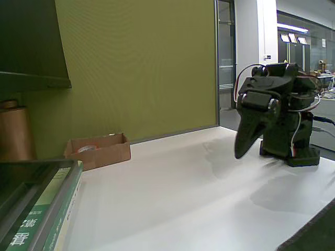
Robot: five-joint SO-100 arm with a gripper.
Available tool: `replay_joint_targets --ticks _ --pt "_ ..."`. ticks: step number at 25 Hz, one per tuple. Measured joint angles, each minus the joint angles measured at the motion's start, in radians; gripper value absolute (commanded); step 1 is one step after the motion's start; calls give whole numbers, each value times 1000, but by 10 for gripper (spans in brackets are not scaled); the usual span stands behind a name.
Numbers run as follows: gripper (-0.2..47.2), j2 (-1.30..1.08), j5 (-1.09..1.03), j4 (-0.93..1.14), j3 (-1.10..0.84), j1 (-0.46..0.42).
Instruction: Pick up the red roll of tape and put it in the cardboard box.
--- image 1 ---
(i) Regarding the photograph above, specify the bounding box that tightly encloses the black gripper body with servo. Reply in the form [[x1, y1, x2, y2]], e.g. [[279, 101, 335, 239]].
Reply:
[[236, 75, 292, 112]]

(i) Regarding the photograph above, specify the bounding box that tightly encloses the red roll of tape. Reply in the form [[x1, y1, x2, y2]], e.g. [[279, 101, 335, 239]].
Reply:
[[77, 145, 99, 154]]

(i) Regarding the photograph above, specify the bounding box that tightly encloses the brown cardboard box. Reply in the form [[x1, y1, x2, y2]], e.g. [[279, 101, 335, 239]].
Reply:
[[64, 132, 131, 172]]

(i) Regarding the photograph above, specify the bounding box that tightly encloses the black tall cabinet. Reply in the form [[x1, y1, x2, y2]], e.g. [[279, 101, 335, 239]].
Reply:
[[277, 40, 311, 73]]

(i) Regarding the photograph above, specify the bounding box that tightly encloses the long ceiling light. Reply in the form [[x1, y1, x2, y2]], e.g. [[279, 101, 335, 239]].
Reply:
[[276, 22, 310, 35]]

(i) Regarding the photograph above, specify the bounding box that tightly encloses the green spine white book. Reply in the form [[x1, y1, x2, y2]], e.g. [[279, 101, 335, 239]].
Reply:
[[28, 161, 85, 251]]

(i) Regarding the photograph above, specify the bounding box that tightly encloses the green book with white characters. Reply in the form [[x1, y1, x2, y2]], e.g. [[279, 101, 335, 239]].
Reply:
[[6, 167, 73, 251]]

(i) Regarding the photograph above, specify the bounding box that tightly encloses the copper brown cylindrical bottle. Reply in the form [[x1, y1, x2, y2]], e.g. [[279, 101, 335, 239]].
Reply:
[[0, 100, 37, 162]]

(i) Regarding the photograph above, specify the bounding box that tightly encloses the dark green shelf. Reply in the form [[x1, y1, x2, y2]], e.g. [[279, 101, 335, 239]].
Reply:
[[0, 0, 73, 91]]

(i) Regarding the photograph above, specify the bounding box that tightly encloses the black power cable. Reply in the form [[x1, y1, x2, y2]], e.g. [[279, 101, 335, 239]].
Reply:
[[312, 115, 335, 125]]

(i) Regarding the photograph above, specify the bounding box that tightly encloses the grey cable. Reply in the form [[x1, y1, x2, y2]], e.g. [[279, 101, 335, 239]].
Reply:
[[312, 126, 335, 138]]

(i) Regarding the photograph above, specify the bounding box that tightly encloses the grey glass door frame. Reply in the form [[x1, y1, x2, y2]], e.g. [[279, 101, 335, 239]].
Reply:
[[214, 0, 237, 126]]

